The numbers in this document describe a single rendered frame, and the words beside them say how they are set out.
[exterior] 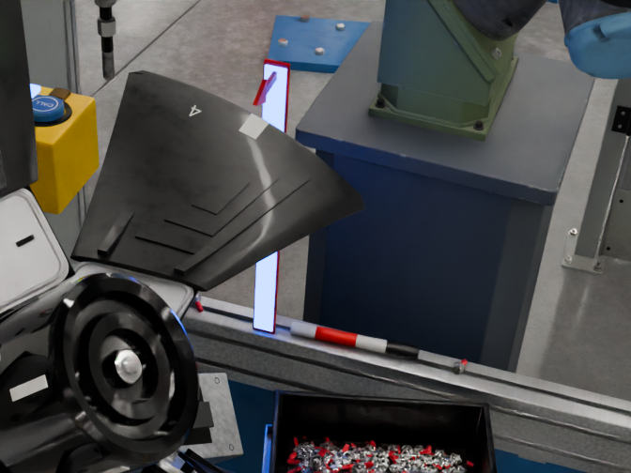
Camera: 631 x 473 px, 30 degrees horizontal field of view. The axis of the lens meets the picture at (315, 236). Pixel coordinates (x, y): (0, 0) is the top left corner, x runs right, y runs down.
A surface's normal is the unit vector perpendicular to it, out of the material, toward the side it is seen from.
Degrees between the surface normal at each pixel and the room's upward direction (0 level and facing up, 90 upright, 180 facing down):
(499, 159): 0
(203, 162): 12
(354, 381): 90
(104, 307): 50
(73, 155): 90
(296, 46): 0
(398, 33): 90
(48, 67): 90
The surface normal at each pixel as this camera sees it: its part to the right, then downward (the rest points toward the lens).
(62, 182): 0.96, 0.22
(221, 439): 0.77, -0.34
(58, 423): -0.41, 0.38
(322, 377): -0.29, 0.57
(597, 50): 0.05, 0.92
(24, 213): 0.11, -0.08
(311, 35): 0.07, -0.79
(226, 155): 0.29, -0.72
